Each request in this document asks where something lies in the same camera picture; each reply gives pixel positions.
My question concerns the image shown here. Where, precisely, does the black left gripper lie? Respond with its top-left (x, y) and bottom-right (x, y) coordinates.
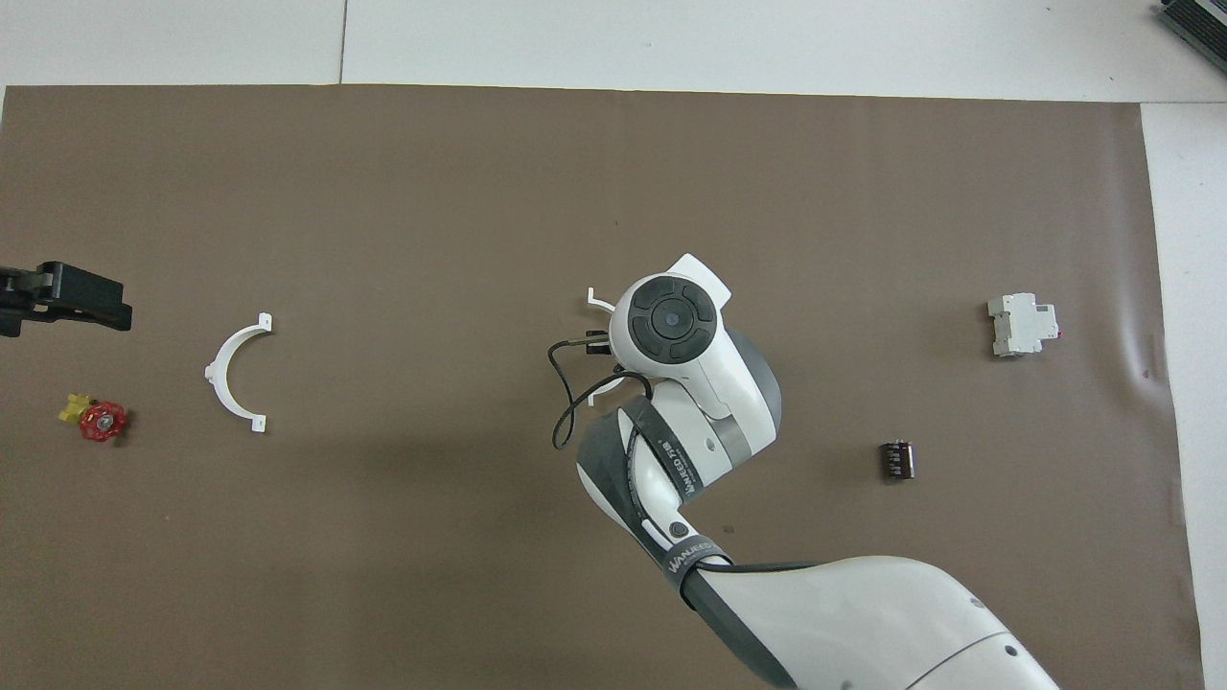
top-left (0, 262), bottom-right (132, 338)

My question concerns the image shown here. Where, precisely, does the white half-ring pipe clamp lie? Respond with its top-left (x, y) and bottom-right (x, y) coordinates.
top-left (587, 286), bottom-right (634, 408)
top-left (204, 312), bottom-right (274, 434)

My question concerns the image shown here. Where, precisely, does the red yellow valve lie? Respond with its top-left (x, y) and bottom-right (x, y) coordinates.
top-left (58, 391), bottom-right (128, 444)

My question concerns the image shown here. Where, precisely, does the brown paper table mat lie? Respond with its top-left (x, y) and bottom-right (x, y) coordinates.
top-left (0, 84), bottom-right (1207, 690)

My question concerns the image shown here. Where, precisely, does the white circuit breaker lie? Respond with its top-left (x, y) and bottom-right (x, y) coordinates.
top-left (987, 292), bottom-right (1058, 359)

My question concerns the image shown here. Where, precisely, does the grey ribbed device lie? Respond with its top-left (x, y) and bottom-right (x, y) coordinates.
top-left (1155, 0), bottom-right (1227, 63)

